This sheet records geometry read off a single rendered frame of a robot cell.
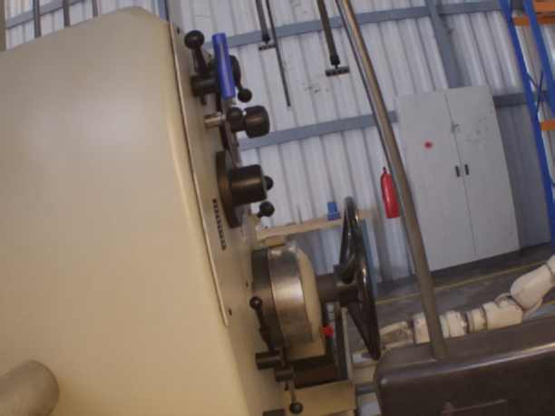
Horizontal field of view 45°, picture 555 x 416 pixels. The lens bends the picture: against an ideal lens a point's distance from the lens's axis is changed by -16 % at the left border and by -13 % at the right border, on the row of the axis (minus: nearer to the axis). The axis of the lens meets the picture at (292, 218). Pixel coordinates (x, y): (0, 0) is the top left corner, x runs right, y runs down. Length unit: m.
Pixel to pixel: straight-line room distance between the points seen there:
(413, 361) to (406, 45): 8.31
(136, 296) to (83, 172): 0.22
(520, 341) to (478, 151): 7.67
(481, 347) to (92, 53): 0.75
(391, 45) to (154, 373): 8.20
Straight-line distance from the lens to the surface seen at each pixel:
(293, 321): 1.59
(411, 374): 1.01
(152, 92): 1.16
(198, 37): 1.19
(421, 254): 0.97
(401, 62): 9.15
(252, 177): 1.39
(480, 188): 8.63
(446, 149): 8.55
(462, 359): 1.00
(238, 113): 1.33
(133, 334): 1.20
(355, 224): 1.54
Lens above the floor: 1.58
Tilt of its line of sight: 4 degrees down
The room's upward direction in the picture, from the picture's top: 11 degrees counter-clockwise
